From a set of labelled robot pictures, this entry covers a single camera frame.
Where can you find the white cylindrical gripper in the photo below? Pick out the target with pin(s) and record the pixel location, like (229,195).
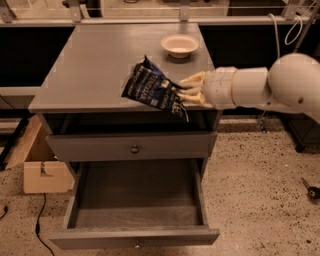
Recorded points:
(218,87)

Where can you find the blue kettle chip bag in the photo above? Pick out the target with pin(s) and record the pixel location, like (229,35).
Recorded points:
(148,85)

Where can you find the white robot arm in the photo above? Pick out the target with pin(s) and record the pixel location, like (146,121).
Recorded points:
(291,85)

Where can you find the closed grey upper drawer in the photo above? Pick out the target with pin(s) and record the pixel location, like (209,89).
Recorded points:
(109,147)

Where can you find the round brass drawer knob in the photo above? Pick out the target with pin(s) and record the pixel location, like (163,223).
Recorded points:
(134,149)

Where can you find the grey wooden drawer cabinet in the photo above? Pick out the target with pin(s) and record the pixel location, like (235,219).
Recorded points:
(82,93)

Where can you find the open grey bottom drawer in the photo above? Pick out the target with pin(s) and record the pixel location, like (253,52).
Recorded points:
(136,204)

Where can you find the white paper bowl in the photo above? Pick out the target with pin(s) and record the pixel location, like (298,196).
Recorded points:
(179,45)

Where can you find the black tool on floor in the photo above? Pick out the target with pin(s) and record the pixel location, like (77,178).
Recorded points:
(312,192)

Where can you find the brown cardboard box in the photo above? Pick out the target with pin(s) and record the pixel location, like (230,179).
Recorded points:
(42,172)

